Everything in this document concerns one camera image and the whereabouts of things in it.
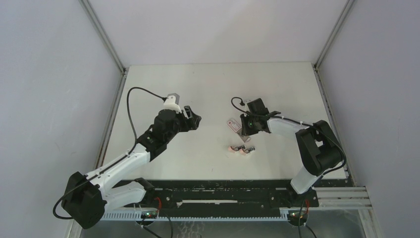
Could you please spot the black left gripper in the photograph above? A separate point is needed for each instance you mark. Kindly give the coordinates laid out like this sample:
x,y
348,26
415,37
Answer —
x,y
188,124

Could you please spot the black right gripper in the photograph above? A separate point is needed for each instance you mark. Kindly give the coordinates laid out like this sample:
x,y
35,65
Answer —
x,y
246,131

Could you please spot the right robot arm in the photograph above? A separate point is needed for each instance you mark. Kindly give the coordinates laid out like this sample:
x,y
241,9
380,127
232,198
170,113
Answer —
x,y
318,146

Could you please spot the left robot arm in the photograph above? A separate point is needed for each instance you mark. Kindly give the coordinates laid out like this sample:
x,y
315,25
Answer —
x,y
88,196

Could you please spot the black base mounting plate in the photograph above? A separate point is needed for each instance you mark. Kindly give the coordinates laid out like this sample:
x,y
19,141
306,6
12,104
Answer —
x,y
240,211

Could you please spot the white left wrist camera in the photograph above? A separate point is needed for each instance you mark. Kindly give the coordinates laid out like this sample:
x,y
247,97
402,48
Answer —
x,y
172,103

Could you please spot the white slotted cable duct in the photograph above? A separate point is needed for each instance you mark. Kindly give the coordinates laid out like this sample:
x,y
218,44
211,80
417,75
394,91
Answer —
x,y
150,215

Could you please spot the aluminium front extrusion rail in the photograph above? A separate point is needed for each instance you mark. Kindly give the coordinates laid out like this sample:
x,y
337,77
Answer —
x,y
323,198

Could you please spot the aluminium right frame rail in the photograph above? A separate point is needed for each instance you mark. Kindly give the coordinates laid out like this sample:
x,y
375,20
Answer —
x,y
319,65

